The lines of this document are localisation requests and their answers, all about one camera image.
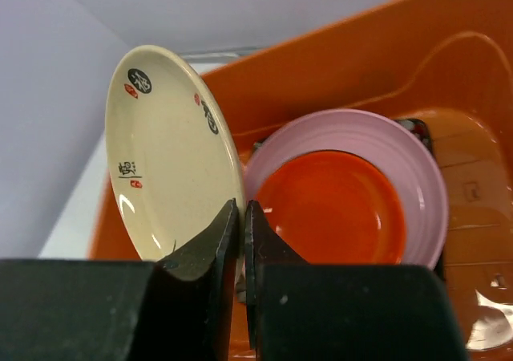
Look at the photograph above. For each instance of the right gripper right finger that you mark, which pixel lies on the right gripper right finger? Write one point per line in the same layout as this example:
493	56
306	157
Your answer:
301	311

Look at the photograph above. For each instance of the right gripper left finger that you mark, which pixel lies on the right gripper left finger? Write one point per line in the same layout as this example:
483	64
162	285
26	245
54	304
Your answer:
178	308

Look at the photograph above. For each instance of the small orange round plate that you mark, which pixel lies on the small orange round plate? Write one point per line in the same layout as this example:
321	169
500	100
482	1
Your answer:
335	208

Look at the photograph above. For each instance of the beige floral round plate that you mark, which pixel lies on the beige floral round plate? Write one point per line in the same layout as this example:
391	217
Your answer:
171	158

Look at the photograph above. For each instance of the pink round plate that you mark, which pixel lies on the pink round plate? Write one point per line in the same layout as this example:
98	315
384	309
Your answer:
417	168

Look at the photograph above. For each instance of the orange plastic bin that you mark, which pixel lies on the orange plastic bin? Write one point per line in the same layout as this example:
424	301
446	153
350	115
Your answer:
421	89

